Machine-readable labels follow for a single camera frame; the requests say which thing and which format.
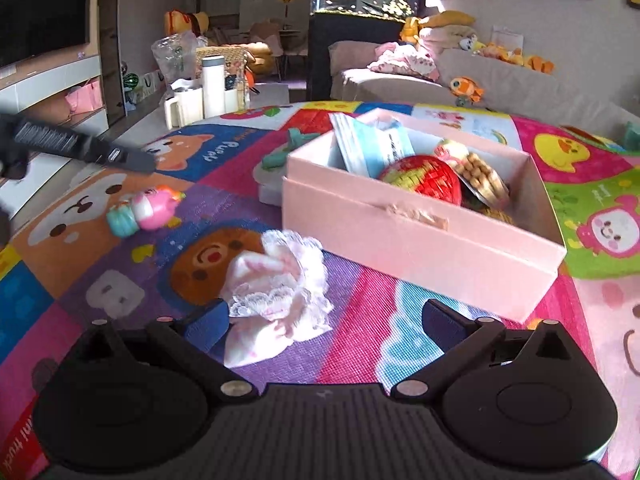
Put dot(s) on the large yellow plush toy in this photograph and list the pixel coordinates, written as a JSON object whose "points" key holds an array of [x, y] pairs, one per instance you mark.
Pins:
{"points": [[185, 22]]}

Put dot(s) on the pink clothes pile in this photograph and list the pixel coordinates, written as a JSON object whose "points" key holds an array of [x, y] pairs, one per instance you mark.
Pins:
{"points": [[405, 62]]}

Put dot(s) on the clear plastic bag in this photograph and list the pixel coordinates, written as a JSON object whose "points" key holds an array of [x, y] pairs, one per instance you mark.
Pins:
{"points": [[175, 55]]}

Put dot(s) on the beige sofa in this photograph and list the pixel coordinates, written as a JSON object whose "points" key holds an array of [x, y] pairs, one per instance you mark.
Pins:
{"points": [[525, 95]]}

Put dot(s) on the white shopping bag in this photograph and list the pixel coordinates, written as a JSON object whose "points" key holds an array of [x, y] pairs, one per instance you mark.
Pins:
{"points": [[150, 89]]}

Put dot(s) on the watermelon ball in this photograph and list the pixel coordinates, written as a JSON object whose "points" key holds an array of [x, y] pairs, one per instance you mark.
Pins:
{"points": [[131, 82]]}

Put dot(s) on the green toy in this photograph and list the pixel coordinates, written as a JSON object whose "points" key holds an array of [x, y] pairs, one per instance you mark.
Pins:
{"points": [[280, 152]]}

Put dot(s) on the orange fish plush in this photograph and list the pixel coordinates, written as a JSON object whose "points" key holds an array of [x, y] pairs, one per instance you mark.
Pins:
{"points": [[465, 87]]}

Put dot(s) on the pink paper bag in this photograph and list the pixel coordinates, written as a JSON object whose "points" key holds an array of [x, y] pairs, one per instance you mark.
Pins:
{"points": [[85, 99]]}

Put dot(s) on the printed beige box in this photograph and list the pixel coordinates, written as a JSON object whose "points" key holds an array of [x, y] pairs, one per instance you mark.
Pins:
{"points": [[235, 60]]}

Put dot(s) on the beige dining chair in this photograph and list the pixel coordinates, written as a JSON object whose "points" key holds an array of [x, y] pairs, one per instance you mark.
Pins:
{"points": [[280, 40]]}

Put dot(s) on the grey tray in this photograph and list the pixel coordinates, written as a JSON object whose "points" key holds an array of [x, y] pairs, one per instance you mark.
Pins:
{"points": [[267, 185]]}

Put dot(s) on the brown plush toy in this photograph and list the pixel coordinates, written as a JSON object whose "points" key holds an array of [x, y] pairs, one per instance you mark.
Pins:
{"points": [[260, 60]]}

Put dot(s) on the pink cardboard box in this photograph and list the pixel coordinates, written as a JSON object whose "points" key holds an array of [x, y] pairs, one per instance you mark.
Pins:
{"points": [[410, 245]]}

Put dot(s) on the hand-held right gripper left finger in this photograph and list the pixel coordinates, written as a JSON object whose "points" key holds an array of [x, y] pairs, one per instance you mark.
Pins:
{"points": [[207, 324]]}

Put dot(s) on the small white plush toy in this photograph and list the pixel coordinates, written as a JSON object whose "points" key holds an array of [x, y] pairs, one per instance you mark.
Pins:
{"points": [[468, 42]]}

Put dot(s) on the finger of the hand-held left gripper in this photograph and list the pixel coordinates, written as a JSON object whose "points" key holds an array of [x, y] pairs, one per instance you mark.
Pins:
{"points": [[95, 147]]}

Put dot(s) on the white lace cloth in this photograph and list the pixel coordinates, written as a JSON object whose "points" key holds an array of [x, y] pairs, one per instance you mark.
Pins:
{"points": [[280, 290]]}

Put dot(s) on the white media cabinet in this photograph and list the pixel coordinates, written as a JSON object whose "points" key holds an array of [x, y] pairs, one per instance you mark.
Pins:
{"points": [[55, 90]]}

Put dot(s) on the yellow duck plush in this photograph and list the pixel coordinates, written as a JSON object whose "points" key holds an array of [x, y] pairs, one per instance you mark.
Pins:
{"points": [[411, 30]]}

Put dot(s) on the yellow pillow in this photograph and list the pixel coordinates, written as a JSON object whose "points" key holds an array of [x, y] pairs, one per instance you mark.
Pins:
{"points": [[447, 19]]}

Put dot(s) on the row of yellow plush toys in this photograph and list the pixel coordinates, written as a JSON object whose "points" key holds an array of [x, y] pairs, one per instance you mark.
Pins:
{"points": [[520, 59]]}

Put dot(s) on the black fish tank cabinet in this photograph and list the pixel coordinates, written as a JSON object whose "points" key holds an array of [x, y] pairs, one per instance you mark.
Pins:
{"points": [[320, 55]]}

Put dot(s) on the red woven strawberry pouch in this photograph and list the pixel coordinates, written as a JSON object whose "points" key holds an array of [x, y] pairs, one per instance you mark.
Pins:
{"points": [[420, 180]]}

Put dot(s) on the black television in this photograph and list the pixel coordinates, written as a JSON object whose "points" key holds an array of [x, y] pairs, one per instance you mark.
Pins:
{"points": [[45, 5]]}

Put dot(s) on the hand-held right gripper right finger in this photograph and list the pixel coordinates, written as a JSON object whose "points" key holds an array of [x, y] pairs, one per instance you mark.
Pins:
{"points": [[445, 318]]}

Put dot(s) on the white pitcher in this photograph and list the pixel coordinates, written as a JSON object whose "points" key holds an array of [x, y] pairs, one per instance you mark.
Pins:
{"points": [[187, 105]]}

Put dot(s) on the pink toy figure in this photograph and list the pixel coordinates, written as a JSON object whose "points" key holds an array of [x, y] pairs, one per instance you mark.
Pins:
{"points": [[147, 207]]}

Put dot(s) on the white thermos bottle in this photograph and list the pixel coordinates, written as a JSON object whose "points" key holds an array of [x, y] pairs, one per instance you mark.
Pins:
{"points": [[213, 87]]}

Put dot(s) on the teal cushion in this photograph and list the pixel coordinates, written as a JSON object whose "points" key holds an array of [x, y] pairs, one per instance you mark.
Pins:
{"points": [[632, 137]]}

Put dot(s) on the biscuit snack packet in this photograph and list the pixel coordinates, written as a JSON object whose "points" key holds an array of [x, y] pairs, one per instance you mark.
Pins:
{"points": [[480, 172]]}

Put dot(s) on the pink pillow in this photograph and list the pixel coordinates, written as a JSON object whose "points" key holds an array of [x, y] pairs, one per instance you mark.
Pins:
{"points": [[440, 37]]}

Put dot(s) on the colourful cartoon play mat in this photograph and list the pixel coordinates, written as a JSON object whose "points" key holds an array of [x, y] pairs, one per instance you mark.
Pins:
{"points": [[150, 280]]}

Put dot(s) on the blue white tissue packet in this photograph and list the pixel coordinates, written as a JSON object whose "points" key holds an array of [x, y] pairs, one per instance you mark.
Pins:
{"points": [[370, 147]]}

